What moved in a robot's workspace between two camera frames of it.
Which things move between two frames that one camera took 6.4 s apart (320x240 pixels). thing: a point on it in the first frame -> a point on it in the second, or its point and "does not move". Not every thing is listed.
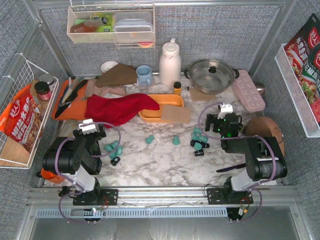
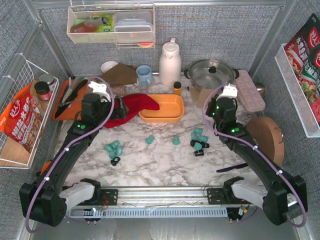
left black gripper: x=99 y=135 -> x=120 y=107
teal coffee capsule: x=149 y=139 does not move
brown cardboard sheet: x=176 y=113 -> x=202 y=97
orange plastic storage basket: x=155 y=115 does not move
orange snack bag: x=22 y=121 does not move
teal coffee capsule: x=176 y=141 does not move
